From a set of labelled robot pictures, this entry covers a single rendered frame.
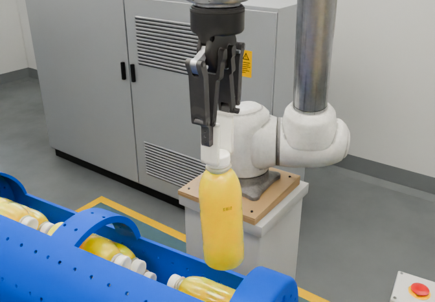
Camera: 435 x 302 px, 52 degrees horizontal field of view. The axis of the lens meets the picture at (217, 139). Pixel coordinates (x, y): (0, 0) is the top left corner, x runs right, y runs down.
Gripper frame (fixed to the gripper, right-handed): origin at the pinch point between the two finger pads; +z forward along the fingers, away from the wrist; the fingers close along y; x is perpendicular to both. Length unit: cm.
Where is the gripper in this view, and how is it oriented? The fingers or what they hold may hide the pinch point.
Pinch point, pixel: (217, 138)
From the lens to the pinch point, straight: 69.4
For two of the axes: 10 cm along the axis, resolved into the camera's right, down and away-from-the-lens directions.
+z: 0.0, 9.1, 4.2
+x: 8.7, 2.0, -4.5
